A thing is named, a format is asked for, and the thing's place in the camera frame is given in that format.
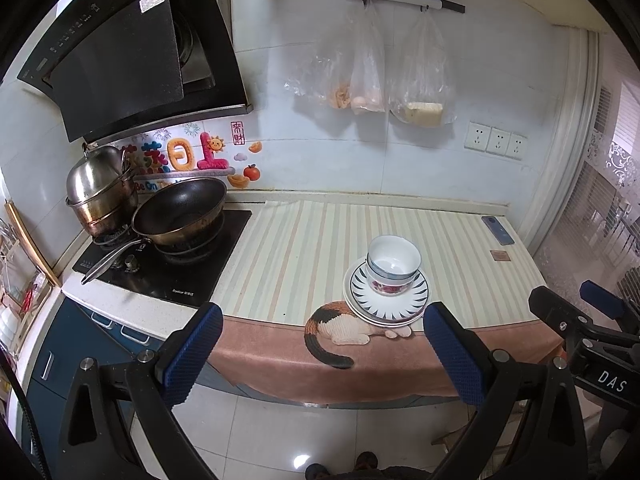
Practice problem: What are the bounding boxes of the stacked steel steamer pot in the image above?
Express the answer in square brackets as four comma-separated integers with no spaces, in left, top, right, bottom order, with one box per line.
[65,144,141,238]

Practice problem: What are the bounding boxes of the blue kitchen cabinet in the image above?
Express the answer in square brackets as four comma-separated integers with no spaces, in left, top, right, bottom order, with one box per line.
[20,295,166,461]

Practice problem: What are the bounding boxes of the plain white bowl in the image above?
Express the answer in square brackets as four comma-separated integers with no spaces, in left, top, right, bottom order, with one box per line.
[373,253,417,277]

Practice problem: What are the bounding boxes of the dark wok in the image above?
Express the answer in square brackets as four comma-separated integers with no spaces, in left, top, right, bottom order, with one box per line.
[80,176,228,286]

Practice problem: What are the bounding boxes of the black glass gas stove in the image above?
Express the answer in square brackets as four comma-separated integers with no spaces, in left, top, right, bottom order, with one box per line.
[72,208,252,308]

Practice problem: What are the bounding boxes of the black range hood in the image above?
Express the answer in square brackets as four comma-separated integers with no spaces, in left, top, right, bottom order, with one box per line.
[16,0,254,144]

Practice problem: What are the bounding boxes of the blue leaf pattern plate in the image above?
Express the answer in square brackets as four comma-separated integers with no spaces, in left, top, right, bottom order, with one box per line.
[348,259,430,322]

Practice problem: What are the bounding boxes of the white patterned plates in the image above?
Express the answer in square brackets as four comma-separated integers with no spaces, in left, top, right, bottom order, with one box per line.
[342,260,430,327]

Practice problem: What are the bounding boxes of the colourful wall sticker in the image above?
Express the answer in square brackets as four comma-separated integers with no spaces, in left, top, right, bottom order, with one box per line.
[120,120,263,191]

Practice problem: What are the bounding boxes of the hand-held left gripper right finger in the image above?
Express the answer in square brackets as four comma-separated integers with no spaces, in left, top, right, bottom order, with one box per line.
[422,301,589,480]

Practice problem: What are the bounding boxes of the clear plastic bag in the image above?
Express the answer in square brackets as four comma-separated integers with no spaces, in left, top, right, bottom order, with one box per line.
[350,0,389,114]
[285,10,357,111]
[389,7,457,127]

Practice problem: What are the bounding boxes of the striped cat table mat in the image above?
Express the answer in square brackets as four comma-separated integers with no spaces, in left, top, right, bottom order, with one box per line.
[207,200,566,406]

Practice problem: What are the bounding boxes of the wooden cutting board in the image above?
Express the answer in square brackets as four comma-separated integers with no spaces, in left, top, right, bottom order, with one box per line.
[2,200,63,291]

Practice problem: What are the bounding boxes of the blue rim white bowl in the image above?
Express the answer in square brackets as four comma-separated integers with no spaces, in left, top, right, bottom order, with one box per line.
[366,235,422,297]

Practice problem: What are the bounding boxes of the white sliding door frame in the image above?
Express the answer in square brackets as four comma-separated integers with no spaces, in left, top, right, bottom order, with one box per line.
[530,25,640,261]

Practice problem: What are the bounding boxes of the pale block in bag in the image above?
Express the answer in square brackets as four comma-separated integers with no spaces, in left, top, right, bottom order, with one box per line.
[405,101,445,126]

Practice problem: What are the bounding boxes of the blue smartphone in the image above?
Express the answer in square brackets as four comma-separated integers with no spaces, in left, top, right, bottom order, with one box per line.
[481,216,515,246]

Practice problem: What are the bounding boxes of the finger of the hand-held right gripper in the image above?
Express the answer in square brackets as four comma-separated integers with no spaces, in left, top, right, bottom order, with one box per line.
[528,285,640,356]
[580,280,640,333]

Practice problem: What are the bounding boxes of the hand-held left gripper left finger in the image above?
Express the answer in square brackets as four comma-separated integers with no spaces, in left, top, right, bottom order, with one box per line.
[57,301,224,480]

